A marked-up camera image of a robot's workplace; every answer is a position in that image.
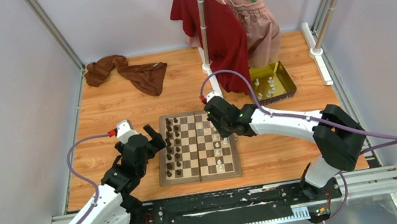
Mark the dark chess piece king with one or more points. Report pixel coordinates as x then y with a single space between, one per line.
169 150

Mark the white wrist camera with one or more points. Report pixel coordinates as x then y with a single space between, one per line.
125 131
211 95

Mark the white corner rack foot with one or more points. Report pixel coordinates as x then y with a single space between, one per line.
316 55

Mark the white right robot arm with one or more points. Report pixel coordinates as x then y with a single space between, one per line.
338 137

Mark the wooden chess board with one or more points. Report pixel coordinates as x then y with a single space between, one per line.
198 160

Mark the white chess pieces in tray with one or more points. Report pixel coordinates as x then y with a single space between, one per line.
264 87

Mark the pink hanging garment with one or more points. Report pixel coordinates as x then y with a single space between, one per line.
263 36

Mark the dark chess piece knight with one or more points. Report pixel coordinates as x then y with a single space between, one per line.
168 129

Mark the brown crumpled cloth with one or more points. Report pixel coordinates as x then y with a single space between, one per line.
147 78

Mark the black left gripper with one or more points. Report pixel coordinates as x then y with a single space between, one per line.
156 141

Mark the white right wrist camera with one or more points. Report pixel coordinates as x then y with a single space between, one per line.
211 95

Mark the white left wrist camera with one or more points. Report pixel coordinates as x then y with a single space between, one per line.
125 131

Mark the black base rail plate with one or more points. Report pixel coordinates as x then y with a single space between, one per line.
262 204

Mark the dark chess piece queen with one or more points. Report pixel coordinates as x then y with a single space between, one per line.
168 143

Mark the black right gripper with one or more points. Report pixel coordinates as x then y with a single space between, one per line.
223 133

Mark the yellow transparent tray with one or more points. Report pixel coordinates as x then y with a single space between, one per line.
285 87

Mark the red hanging shirt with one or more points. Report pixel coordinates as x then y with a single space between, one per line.
227 39

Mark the white clothes rack stand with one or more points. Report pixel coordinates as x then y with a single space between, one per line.
204 51

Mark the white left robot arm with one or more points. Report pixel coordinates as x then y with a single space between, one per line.
112 201

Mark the dark chess piece rook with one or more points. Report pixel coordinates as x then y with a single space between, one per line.
168 122

